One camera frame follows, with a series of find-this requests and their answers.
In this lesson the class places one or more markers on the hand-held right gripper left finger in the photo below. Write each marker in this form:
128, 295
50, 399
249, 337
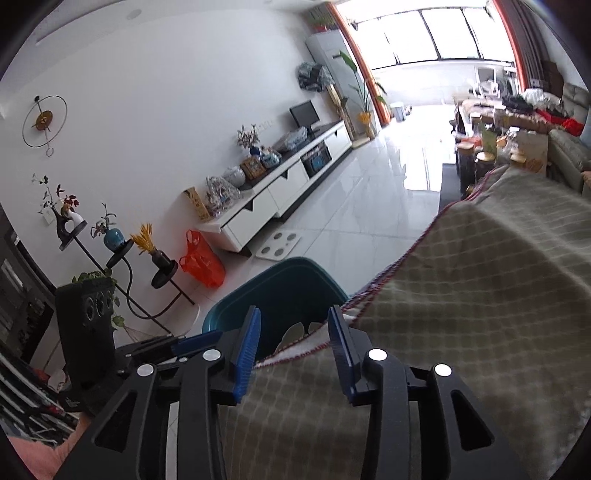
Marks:
247, 350

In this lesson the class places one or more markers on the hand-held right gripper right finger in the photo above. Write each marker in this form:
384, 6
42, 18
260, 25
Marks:
341, 350

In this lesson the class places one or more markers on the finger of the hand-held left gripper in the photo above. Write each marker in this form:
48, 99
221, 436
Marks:
196, 342

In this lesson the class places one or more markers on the teal plastic bin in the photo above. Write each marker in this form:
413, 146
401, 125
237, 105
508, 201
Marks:
277, 295

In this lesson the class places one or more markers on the person's left forearm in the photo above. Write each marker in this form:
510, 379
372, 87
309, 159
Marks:
37, 461

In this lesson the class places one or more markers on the green vine plant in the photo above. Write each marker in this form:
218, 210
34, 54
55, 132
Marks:
117, 318

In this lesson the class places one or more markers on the dark shelf unit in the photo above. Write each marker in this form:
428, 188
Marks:
23, 314

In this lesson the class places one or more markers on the orange plastic bag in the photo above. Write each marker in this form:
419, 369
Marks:
203, 265

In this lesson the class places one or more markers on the black metal plant stand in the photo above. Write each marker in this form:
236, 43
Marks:
120, 251

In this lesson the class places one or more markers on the black vase yellow wheat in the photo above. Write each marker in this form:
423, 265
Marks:
159, 256

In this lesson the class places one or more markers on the blue vase with plant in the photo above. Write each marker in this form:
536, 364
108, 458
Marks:
113, 239

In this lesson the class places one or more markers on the white bathroom scale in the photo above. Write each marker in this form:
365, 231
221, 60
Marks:
277, 246

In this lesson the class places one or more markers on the white vase with branches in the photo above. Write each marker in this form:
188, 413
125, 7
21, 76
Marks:
69, 217

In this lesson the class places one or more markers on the patterned tablecloth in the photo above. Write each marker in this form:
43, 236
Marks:
461, 300

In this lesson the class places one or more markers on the yellow box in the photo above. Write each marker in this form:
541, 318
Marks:
198, 205

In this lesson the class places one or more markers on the crystal ship model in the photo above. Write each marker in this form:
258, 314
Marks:
222, 196

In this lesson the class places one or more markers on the white ceramic jar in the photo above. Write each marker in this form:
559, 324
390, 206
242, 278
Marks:
234, 177

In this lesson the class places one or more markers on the white TV cabinet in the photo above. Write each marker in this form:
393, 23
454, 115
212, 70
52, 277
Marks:
286, 184

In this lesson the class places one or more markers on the blue white porcelain teapot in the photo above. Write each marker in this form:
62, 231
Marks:
270, 158

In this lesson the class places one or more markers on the dark rug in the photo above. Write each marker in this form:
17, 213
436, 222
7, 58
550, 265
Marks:
450, 189

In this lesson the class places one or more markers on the small tree in dark vase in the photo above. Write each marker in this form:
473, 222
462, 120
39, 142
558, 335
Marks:
249, 138

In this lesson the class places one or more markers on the clear plastic bag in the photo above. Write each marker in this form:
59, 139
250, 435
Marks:
291, 140

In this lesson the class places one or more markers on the tall leafy plant yellow pot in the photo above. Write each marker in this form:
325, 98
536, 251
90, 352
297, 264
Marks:
364, 118

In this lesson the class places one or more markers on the cluttered coffee table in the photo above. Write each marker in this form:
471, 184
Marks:
485, 161

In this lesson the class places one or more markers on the wooden floor stand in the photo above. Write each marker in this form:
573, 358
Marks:
341, 110

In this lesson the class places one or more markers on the black monitor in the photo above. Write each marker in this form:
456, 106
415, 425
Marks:
304, 113

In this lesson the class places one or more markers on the silver waste bin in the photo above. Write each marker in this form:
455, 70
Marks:
397, 113

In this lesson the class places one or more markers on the green carton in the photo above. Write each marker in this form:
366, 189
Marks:
489, 142

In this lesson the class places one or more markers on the brown paper bag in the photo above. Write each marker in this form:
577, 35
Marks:
531, 150

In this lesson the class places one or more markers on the patterned dark cloth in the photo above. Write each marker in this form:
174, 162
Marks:
314, 76

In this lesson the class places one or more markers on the orange curtain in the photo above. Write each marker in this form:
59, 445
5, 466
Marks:
364, 69
510, 41

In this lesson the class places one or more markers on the black clothes pile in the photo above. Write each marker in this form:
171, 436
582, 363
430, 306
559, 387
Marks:
517, 102

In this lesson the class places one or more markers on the white office chair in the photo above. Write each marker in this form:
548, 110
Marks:
489, 83

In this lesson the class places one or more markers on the white floor air conditioner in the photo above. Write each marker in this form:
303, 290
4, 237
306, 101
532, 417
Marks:
328, 44

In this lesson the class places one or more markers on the green sofa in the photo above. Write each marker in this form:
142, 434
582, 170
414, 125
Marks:
572, 147

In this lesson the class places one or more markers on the white clothes pile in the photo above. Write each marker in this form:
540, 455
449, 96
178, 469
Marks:
535, 98

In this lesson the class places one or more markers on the recessed ceiling spotlight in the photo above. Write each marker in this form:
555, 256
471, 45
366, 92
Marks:
134, 14

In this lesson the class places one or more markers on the red cloth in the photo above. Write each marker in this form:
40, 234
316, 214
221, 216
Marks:
572, 125

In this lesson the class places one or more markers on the large balcony window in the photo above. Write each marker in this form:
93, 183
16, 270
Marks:
415, 32

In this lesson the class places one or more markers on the small potted plant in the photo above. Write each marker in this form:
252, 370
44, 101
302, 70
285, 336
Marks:
323, 18

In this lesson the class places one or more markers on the dark wooden cabinet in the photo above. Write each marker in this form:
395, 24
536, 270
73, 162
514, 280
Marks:
553, 76

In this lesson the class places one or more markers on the grey curtain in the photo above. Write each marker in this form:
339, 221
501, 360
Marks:
535, 46

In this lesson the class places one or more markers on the white wall switch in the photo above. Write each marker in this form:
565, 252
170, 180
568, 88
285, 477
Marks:
47, 220

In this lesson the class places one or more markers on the wooden picture frame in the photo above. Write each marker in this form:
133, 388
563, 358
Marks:
253, 168

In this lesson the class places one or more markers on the wall outlet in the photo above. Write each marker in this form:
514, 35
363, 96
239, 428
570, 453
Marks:
266, 124

